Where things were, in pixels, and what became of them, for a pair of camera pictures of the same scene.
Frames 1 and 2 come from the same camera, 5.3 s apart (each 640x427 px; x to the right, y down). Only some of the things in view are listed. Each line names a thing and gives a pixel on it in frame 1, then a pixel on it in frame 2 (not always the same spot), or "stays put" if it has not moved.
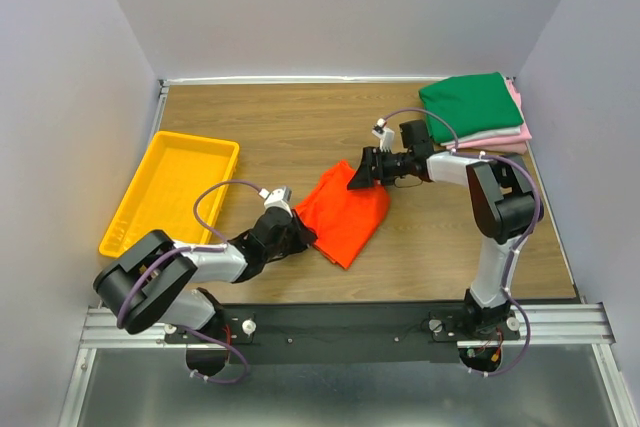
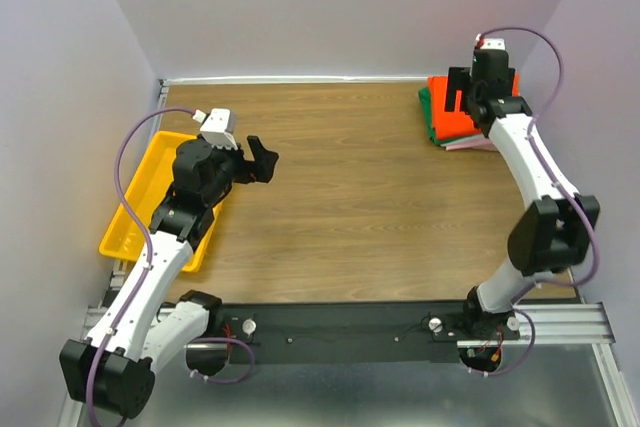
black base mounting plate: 338,333 stays put
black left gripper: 303,236 -> 261,168
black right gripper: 364,177 -> 458,80
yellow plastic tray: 176,167 stays put
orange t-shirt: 346,221 -> 454,124
